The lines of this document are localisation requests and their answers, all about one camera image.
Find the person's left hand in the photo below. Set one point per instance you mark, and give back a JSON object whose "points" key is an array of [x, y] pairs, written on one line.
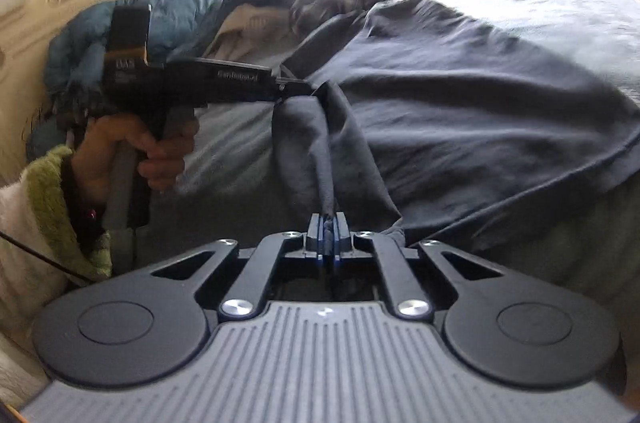
{"points": [[100, 153]]}

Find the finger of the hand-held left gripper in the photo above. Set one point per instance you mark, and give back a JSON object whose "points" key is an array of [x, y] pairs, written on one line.
{"points": [[295, 89]]}

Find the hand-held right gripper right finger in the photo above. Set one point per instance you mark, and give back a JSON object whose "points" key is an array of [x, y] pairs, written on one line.
{"points": [[336, 248]]}

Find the person's left forearm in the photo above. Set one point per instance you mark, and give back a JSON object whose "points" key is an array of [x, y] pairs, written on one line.
{"points": [[45, 203]]}

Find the dark grey garment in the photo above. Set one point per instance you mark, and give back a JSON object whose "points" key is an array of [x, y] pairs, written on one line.
{"points": [[475, 103]]}

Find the beige zip jacket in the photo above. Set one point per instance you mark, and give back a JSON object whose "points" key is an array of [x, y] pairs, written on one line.
{"points": [[245, 28]]}

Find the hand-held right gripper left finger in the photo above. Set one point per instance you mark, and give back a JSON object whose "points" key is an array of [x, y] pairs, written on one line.
{"points": [[321, 248]]}

